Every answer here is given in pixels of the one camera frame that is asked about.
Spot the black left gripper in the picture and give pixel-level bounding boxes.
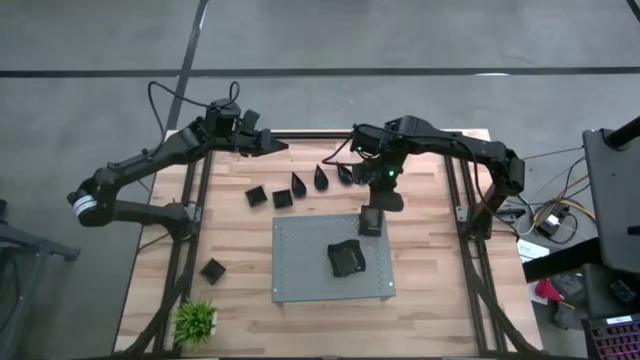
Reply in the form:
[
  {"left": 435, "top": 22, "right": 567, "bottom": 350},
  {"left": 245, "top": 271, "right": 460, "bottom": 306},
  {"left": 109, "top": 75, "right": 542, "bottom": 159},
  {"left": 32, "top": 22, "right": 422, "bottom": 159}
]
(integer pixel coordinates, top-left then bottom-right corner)
[{"left": 227, "top": 127, "right": 290, "bottom": 156}]

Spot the black wavy square mini plate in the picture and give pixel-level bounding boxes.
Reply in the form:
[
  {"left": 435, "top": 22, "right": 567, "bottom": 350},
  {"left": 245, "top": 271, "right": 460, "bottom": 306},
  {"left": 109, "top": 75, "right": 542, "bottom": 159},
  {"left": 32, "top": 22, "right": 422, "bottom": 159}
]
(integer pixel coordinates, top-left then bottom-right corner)
[{"left": 326, "top": 238, "right": 367, "bottom": 279}]

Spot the grey perforated metal shelf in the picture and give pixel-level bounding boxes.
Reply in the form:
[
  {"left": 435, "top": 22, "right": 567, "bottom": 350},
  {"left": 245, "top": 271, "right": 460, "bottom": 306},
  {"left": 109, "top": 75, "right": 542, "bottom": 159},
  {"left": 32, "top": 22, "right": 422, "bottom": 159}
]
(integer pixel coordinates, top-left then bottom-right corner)
[{"left": 271, "top": 213, "right": 397, "bottom": 305}]

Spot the white paper sheet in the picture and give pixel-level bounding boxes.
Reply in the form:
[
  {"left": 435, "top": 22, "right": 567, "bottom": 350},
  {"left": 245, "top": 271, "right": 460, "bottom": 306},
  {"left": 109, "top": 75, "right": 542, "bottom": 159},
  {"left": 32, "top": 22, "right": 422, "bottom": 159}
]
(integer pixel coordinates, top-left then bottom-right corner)
[{"left": 517, "top": 238, "right": 551, "bottom": 261}]

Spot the small power supply box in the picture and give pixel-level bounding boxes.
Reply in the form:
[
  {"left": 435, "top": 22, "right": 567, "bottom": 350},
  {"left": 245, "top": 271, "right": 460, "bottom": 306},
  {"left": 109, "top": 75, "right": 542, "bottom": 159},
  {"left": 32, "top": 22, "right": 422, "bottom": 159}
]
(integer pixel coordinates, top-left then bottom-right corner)
[{"left": 537, "top": 214, "right": 564, "bottom": 236}]

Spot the red cloth object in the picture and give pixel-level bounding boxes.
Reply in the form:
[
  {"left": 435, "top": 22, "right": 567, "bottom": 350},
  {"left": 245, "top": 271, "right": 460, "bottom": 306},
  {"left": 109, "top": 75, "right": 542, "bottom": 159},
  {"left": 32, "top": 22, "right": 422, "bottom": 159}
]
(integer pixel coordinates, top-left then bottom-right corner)
[{"left": 534, "top": 278, "right": 564, "bottom": 304}]

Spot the green artificial potted plant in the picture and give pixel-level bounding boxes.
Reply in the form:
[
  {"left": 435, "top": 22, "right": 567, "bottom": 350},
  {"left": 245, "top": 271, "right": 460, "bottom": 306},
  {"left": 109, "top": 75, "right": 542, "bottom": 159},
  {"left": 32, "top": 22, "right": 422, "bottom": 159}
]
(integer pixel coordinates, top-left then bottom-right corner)
[{"left": 172, "top": 298, "right": 220, "bottom": 351}]

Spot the black tripod stand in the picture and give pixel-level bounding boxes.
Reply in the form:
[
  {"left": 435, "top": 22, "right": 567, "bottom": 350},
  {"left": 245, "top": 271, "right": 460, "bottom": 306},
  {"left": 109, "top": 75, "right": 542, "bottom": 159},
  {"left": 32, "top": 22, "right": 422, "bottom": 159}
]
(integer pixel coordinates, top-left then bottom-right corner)
[{"left": 0, "top": 199, "right": 81, "bottom": 360}]

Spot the backlit black keyboard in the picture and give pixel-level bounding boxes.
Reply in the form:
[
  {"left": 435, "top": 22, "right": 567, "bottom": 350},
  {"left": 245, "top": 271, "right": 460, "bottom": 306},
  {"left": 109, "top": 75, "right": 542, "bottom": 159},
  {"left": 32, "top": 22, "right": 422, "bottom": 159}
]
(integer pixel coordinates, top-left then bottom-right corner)
[{"left": 582, "top": 314, "right": 640, "bottom": 360}]

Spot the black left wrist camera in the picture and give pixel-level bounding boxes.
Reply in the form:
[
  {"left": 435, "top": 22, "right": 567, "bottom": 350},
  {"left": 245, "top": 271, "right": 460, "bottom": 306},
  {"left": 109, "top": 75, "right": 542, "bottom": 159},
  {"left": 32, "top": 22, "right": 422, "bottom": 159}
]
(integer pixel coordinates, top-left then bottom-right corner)
[{"left": 239, "top": 109, "right": 261, "bottom": 134}]

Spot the red and black cable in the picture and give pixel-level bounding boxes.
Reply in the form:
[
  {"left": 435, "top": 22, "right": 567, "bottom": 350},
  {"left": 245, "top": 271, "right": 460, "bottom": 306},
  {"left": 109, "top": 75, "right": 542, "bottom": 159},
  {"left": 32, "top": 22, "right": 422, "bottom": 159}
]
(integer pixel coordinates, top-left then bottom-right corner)
[{"left": 321, "top": 137, "right": 361, "bottom": 166}]

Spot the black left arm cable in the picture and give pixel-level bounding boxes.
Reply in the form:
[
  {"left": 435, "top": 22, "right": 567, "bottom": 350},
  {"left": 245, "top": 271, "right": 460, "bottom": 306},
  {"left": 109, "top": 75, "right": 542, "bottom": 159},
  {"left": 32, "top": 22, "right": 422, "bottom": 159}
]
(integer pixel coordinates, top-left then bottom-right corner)
[{"left": 147, "top": 79, "right": 241, "bottom": 151}]

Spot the yellow cable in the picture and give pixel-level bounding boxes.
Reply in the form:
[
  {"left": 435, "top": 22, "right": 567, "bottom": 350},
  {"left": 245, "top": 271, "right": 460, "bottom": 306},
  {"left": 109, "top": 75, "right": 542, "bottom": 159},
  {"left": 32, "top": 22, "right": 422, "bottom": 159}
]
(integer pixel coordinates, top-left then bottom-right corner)
[{"left": 532, "top": 197, "right": 596, "bottom": 224}]

